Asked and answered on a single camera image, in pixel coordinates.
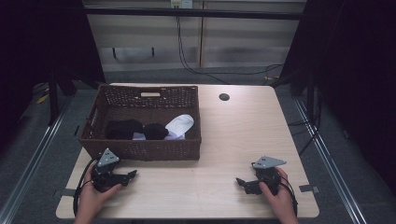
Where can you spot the large black sock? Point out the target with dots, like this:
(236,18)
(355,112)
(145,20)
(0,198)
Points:
(123,129)

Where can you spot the person's right hand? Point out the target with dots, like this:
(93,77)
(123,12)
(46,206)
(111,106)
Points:
(281,205)

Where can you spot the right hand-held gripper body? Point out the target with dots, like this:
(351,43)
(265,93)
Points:
(267,175)

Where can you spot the white wall socket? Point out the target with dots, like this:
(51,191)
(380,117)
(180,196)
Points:
(181,3)

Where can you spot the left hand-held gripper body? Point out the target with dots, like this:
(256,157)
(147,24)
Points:
(104,179)

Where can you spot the metal floor rail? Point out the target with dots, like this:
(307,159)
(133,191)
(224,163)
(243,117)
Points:
(29,161)
(330,161)

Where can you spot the black metal stand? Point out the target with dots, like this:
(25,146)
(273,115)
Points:
(53,102)

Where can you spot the small black sock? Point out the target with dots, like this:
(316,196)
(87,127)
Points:
(155,131)

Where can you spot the black horizontal frame bar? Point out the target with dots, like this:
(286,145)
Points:
(193,13)

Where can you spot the black curtain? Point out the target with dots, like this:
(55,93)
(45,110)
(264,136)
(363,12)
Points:
(40,43)
(355,77)

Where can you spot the person's left hand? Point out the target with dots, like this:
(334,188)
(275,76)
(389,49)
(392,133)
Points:
(90,202)

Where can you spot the yellow floor item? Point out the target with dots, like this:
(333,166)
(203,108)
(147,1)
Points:
(42,99)

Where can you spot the brown wicker basket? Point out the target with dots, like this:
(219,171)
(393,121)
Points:
(137,151)

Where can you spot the pale lavender sock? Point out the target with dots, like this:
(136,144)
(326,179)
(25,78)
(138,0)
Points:
(139,136)

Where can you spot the white sock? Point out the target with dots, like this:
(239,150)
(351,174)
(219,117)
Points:
(180,124)

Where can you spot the grey tape strip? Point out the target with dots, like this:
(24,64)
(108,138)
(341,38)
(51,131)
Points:
(308,188)
(67,192)

